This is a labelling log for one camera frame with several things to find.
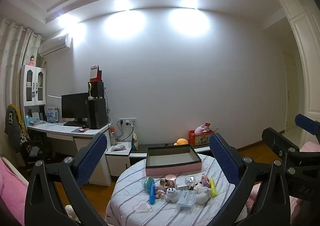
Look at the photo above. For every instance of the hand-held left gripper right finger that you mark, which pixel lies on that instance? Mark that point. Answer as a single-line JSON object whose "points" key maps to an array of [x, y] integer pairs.
{"points": [[225, 158]]}

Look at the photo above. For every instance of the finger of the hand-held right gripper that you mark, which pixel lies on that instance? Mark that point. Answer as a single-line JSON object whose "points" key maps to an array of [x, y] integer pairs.
{"points": [[307, 124], [275, 139]]}

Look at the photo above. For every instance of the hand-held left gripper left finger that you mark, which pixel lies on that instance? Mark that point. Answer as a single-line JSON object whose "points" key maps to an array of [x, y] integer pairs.
{"points": [[92, 158]]}

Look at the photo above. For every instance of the white pink block figure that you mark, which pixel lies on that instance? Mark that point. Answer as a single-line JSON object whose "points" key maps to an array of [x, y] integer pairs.
{"points": [[205, 181]]}

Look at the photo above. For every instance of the yellow highlighter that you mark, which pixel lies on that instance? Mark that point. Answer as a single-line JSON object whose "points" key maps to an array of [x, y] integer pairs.
{"points": [[213, 187]]}

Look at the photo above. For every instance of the white figure lamp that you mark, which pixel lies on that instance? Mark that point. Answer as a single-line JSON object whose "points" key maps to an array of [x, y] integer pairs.
{"points": [[203, 194]]}

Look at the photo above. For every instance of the pink box with dark lining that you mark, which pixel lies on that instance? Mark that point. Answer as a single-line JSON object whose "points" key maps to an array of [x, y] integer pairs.
{"points": [[172, 169]]}

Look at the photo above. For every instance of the clear plastic box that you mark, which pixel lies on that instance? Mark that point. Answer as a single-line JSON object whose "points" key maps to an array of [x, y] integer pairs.
{"points": [[187, 201]]}

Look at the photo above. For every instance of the rose gold jar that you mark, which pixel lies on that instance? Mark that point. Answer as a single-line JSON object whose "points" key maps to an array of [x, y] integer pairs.
{"points": [[171, 180]]}

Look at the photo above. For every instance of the teal sponge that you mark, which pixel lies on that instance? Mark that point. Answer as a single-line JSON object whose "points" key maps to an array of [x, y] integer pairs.
{"points": [[148, 183]]}

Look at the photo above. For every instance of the white plug night light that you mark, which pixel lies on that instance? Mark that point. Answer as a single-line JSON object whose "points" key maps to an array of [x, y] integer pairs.
{"points": [[172, 194]]}

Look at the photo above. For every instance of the blue gold small box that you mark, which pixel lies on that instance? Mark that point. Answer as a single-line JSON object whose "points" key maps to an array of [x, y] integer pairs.
{"points": [[162, 181]]}

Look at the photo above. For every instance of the blue tube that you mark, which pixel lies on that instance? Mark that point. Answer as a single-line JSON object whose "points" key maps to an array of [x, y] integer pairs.
{"points": [[152, 196]]}

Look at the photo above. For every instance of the white nightstand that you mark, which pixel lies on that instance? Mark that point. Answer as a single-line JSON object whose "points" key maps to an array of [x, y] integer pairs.
{"points": [[117, 163]]}

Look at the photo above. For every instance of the papers on nightstand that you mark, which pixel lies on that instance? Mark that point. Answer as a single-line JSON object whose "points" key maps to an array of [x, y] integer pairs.
{"points": [[118, 148]]}

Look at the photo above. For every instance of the water bottle with orange lid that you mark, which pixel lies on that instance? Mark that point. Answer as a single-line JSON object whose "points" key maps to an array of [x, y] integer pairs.
{"points": [[113, 137]]}

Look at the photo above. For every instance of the red storage crate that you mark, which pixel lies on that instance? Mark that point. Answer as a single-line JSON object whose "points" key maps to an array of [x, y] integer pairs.
{"points": [[201, 139]]}

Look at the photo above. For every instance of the purple mouse pad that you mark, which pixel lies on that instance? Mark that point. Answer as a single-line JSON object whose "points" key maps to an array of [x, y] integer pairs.
{"points": [[80, 130]]}

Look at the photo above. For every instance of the pink plush toy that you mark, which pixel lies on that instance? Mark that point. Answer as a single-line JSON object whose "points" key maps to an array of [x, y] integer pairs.
{"points": [[199, 129]]}

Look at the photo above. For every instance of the white desk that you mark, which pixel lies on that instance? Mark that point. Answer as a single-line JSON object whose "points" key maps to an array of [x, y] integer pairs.
{"points": [[62, 132]]}

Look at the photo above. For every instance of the black computer tower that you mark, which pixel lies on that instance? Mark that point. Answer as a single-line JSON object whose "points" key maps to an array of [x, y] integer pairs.
{"points": [[97, 113]]}

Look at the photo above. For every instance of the yellow blue snack bag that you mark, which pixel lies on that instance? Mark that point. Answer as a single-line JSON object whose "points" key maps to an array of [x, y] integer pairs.
{"points": [[135, 142]]}

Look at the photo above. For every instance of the orange plush toy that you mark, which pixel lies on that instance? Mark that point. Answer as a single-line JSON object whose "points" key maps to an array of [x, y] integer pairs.
{"points": [[181, 141]]}

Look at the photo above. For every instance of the black monitor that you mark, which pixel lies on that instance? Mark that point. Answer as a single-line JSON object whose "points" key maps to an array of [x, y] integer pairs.
{"points": [[75, 106]]}

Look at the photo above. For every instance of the black office chair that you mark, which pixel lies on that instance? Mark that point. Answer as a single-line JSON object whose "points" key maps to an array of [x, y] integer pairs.
{"points": [[35, 152]]}

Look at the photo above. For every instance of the blue white box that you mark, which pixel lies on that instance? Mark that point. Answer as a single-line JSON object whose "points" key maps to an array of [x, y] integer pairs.
{"points": [[52, 114]]}

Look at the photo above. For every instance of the small black speaker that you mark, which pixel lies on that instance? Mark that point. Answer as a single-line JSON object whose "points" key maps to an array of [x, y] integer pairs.
{"points": [[98, 90]]}

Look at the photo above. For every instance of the calendar with red stand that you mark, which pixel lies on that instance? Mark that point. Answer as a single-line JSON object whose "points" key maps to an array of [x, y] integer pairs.
{"points": [[94, 73]]}

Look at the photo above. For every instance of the clothes on chair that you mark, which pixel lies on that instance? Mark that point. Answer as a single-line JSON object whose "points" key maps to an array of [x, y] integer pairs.
{"points": [[13, 126]]}

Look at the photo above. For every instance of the pink fleece blanket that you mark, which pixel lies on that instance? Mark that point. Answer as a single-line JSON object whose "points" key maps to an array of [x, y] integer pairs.
{"points": [[11, 191]]}

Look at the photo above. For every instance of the white glass-door cabinet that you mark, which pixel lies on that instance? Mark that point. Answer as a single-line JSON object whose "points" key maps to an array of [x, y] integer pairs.
{"points": [[32, 83]]}

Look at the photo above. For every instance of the small doll in pink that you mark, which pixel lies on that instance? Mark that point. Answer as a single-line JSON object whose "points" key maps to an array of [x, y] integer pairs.
{"points": [[31, 61]]}

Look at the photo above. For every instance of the white air conditioner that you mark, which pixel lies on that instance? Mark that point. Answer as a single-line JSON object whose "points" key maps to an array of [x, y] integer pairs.
{"points": [[53, 45]]}

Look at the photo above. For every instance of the cream curtain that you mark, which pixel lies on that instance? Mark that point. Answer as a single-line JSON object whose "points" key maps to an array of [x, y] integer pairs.
{"points": [[12, 53]]}

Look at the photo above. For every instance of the wall power outlet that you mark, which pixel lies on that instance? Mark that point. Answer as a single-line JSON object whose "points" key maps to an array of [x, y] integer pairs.
{"points": [[127, 121]]}

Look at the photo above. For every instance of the white bed frame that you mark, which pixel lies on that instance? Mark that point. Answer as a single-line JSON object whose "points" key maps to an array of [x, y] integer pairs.
{"points": [[12, 166]]}

